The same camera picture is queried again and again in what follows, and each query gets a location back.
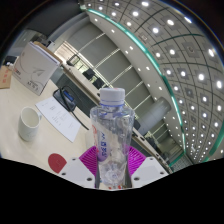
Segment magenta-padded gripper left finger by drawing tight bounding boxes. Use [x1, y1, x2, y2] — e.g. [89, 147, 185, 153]
[59, 146, 101, 189]

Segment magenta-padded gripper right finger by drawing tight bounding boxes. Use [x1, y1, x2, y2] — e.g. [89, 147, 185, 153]
[125, 145, 169, 188]

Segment clear plastic water bottle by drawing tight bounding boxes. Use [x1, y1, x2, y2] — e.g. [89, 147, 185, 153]
[89, 87, 136, 189]

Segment flat round red coaster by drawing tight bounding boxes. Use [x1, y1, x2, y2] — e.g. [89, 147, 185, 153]
[47, 152, 68, 174]

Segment white printed paper sheet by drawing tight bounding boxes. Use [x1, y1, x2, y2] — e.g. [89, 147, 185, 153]
[35, 96, 82, 143]

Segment white ceramic mug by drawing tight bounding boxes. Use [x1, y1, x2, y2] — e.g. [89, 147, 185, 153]
[17, 106, 43, 142]

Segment row of black office chairs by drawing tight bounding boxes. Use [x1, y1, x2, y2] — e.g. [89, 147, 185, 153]
[81, 67, 105, 90]

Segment mesh-back swivel chair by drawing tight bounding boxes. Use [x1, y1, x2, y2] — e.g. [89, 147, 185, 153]
[66, 54, 81, 67]

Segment large white cardboard box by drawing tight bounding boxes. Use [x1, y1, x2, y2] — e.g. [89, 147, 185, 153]
[12, 41, 61, 97]

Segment round ceiling lights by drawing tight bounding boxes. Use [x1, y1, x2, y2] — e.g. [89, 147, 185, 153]
[83, 0, 224, 161]

